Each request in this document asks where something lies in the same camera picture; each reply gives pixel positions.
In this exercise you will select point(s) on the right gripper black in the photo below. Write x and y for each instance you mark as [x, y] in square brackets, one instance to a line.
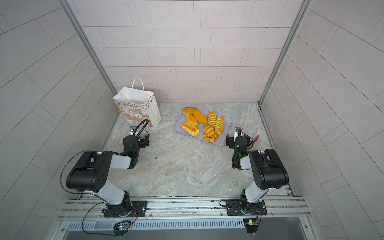
[231, 141]

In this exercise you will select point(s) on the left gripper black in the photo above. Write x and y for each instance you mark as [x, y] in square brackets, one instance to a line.
[143, 141]

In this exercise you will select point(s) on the striped long bread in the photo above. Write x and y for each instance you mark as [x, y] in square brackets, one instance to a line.
[212, 118]
[219, 126]

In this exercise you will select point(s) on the white cartoon paper bag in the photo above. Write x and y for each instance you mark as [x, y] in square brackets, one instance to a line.
[137, 105]

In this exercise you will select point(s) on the striped round bun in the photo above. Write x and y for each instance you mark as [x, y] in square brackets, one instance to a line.
[209, 131]

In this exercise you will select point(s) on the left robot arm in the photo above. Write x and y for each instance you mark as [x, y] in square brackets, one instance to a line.
[90, 176]

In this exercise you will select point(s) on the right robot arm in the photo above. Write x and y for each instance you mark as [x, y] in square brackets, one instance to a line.
[268, 173]

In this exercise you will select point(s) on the yellow ridged long bread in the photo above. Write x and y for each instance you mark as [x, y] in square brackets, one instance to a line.
[190, 129]

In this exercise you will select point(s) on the orange pointed oval bread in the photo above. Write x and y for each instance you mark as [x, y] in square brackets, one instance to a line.
[200, 117]

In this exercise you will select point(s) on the yellow orange oval bread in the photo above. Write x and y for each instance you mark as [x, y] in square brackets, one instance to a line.
[191, 120]

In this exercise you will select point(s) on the orange flat bread top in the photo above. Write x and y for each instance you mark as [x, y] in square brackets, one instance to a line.
[189, 111]

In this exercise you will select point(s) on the right circuit board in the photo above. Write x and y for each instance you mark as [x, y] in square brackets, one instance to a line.
[251, 225]

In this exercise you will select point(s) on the circuit board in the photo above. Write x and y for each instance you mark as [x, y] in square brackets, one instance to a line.
[251, 225]
[122, 226]

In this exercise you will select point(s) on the left circuit board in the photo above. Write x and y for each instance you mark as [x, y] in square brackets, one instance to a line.
[122, 226]

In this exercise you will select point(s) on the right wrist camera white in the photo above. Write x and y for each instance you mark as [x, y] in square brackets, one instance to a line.
[238, 132]

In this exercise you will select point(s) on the ring shaped donut bread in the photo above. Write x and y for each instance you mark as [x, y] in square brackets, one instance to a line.
[210, 139]

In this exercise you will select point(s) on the aluminium mounting rail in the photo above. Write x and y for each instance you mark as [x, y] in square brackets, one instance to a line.
[156, 208]

